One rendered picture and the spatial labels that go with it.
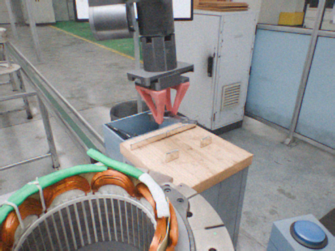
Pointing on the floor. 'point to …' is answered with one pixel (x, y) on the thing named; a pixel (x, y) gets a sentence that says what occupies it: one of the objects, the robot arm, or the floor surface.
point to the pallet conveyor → (67, 123)
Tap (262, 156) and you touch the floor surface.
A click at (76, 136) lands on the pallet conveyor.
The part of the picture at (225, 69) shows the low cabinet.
